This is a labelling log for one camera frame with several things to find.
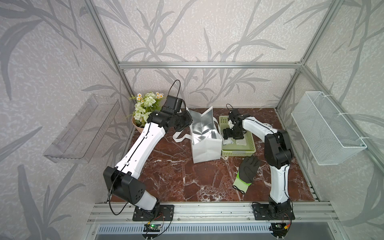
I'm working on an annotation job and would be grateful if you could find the right circuit board with wires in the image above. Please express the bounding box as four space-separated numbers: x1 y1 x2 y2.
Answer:
270 223 291 232

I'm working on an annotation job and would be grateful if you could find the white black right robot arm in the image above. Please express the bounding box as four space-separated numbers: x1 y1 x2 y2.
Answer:
223 109 293 207

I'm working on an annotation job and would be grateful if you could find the clear acrylic wall shelf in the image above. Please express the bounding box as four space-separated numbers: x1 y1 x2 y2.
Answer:
43 94 121 164

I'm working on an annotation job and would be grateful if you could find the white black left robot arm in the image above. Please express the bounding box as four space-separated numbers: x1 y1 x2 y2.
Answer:
103 110 193 211

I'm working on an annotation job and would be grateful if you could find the white insulated delivery bag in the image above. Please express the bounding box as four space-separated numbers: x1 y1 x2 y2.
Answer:
173 108 223 164

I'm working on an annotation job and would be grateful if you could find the left green circuit board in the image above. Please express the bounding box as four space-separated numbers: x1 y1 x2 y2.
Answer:
143 223 163 233

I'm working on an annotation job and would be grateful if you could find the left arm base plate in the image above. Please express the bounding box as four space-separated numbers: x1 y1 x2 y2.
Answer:
133 204 175 222

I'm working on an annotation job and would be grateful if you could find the green plastic basket tray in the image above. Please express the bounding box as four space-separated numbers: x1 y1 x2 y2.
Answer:
222 132 256 157

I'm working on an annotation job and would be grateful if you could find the black green work glove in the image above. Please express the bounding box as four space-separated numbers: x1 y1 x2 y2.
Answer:
233 156 261 195

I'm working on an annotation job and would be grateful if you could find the artificial white flower plant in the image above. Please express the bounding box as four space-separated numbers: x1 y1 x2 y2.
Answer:
131 92 164 124

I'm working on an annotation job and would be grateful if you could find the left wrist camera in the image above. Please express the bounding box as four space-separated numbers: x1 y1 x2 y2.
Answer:
161 96 183 115

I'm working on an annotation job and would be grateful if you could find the aluminium front rail frame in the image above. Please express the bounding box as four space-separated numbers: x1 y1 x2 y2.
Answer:
87 202 340 225

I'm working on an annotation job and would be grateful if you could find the white wire mesh basket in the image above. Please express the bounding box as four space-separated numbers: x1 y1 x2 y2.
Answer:
292 91 367 166

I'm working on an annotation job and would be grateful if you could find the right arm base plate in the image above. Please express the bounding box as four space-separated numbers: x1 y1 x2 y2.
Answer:
251 200 296 221

